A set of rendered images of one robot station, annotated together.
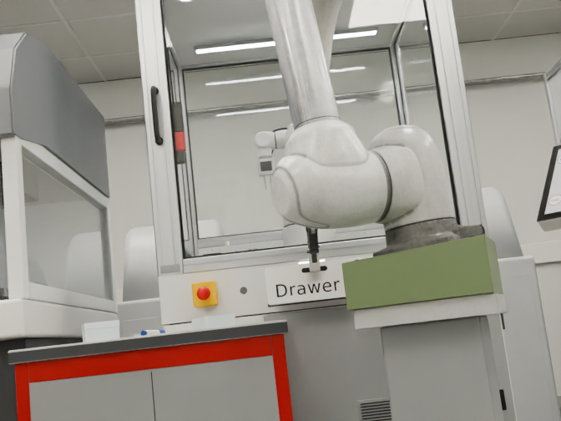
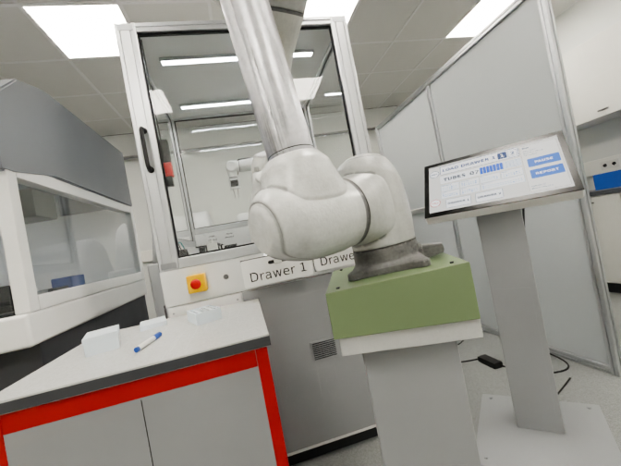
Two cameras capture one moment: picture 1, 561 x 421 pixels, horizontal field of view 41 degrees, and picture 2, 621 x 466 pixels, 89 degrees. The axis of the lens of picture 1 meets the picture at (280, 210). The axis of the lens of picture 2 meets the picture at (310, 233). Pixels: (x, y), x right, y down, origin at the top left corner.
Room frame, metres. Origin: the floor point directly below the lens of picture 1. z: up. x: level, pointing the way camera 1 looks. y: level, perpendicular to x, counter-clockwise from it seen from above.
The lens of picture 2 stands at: (0.89, 0.02, 0.98)
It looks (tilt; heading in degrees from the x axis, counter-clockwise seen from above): 1 degrees up; 349
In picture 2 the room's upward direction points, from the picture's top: 11 degrees counter-clockwise
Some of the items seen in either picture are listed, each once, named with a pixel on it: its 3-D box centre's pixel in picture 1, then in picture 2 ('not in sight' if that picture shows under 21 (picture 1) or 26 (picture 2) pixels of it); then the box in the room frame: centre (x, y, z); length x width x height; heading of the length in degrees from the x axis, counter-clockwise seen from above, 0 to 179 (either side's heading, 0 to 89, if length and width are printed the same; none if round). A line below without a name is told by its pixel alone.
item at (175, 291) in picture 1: (319, 291); (274, 261); (2.76, -0.11, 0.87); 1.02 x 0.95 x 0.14; 91
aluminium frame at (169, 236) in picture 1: (300, 134); (255, 162); (2.76, -0.11, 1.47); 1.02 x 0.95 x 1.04; 91
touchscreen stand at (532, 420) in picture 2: not in sight; (517, 314); (2.00, -0.98, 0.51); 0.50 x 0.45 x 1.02; 136
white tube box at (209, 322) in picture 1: (213, 323); (203, 314); (2.05, 0.21, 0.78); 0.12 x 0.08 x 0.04; 23
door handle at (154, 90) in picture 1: (155, 114); (145, 148); (2.26, 0.35, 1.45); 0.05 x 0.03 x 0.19; 1
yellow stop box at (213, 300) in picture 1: (204, 294); (197, 283); (2.26, 0.25, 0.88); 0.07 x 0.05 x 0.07; 91
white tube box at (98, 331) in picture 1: (100, 332); (103, 339); (1.96, 0.50, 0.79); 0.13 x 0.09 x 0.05; 19
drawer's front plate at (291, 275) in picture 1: (315, 281); (277, 267); (2.21, -0.08, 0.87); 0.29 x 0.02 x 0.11; 91
